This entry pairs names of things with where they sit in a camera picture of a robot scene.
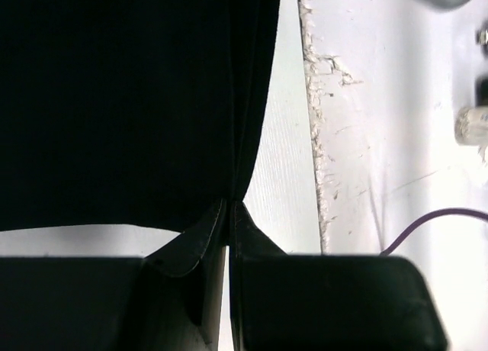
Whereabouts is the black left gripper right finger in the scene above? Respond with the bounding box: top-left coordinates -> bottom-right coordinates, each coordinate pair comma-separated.
230,203 -> 448,350

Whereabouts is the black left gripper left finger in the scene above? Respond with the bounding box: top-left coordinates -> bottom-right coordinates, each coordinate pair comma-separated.
1,201 -> 226,350

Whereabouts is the black t-shirt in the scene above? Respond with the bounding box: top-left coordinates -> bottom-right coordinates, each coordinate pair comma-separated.
1,0 -> 280,230

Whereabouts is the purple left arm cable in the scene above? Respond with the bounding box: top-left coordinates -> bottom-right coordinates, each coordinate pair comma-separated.
380,208 -> 488,256

